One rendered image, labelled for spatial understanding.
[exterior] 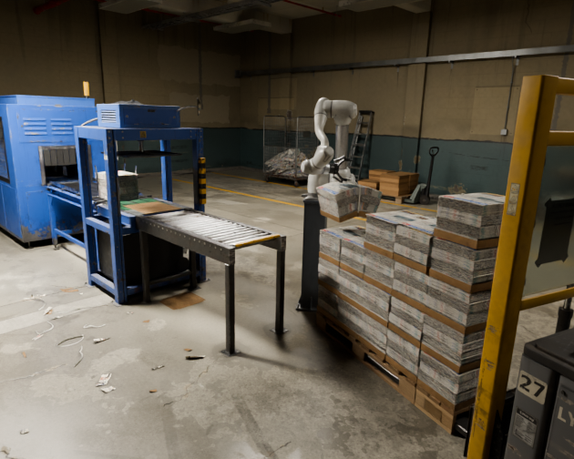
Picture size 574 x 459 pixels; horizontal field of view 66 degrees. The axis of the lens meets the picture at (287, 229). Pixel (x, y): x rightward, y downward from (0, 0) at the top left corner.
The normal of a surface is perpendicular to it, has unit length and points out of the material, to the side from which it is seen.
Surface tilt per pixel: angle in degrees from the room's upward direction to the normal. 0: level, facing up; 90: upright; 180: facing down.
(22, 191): 90
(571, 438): 90
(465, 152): 90
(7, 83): 90
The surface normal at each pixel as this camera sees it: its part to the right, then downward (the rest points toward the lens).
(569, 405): -0.89, 0.09
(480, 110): -0.70, 0.16
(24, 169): 0.71, 0.19
